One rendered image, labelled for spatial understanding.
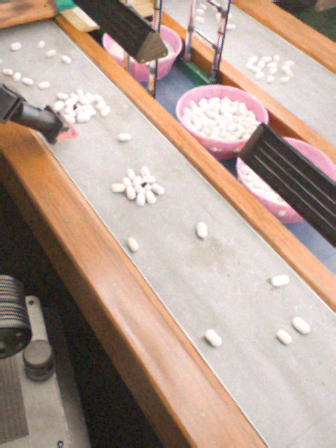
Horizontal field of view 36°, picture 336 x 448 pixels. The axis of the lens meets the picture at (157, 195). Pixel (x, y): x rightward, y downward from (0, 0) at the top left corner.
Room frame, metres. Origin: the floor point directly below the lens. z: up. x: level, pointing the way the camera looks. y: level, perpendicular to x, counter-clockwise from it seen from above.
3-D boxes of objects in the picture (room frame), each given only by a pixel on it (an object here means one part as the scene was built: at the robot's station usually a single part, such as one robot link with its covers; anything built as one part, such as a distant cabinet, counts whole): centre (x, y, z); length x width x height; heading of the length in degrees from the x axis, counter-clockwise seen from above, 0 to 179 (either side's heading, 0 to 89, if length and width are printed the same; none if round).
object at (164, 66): (1.59, 0.10, 0.72); 0.27 x 0.27 x 0.10
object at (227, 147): (1.24, -0.17, 0.72); 0.27 x 0.27 x 0.10
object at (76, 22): (1.77, 0.23, 0.77); 0.33 x 0.15 x 0.01; 127
